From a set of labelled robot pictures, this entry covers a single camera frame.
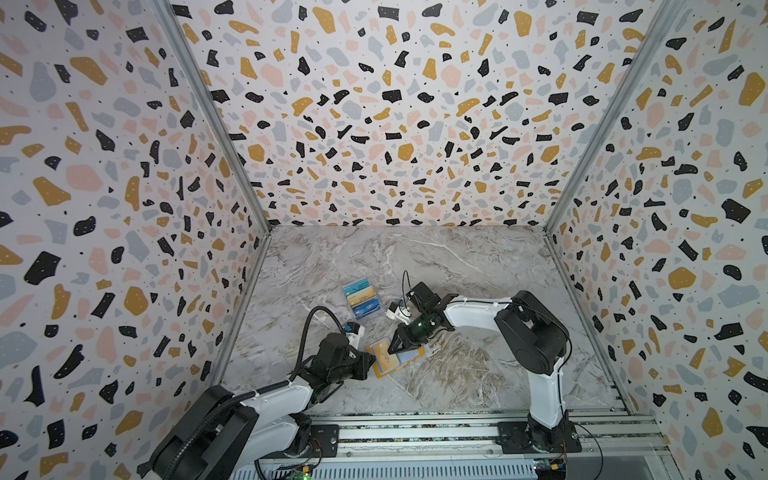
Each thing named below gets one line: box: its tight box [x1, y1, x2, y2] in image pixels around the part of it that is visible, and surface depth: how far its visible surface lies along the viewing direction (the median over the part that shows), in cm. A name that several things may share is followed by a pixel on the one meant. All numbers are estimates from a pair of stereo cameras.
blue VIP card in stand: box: [351, 297, 381, 320], surface depth 96 cm
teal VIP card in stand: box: [342, 278, 371, 297], surface depth 97 cm
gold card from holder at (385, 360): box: [373, 340, 400, 373], surface depth 87 cm
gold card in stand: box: [347, 285, 376, 306], surface depth 97 cm
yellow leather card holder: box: [366, 339, 425, 379], surface depth 87 cm
